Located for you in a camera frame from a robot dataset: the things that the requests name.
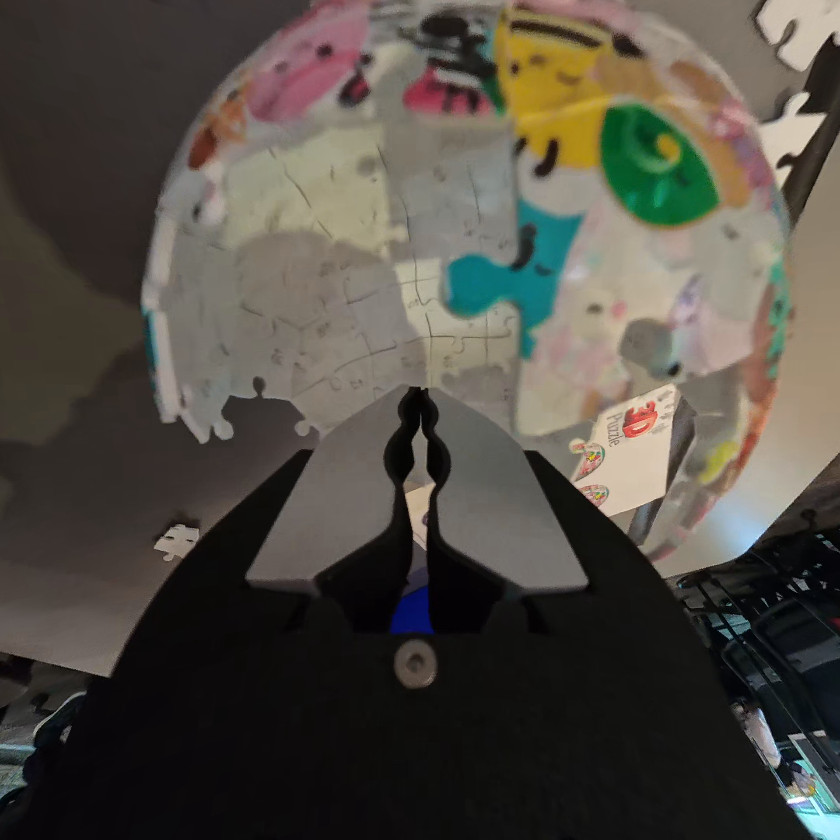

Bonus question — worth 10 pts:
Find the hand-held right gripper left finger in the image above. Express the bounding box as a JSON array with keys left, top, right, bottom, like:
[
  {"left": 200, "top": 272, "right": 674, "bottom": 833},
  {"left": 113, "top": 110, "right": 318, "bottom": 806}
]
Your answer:
[{"left": 247, "top": 389, "right": 418, "bottom": 631}]

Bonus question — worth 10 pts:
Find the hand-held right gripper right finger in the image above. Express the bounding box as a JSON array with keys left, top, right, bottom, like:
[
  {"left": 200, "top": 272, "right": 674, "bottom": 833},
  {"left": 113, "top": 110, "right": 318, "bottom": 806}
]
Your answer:
[{"left": 422, "top": 389, "right": 589, "bottom": 631}]

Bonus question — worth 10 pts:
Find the colourful puzzle ball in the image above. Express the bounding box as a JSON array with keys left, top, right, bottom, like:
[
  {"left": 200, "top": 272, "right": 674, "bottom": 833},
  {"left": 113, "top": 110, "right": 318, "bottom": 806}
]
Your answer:
[{"left": 142, "top": 0, "right": 795, "bottom": 565}]

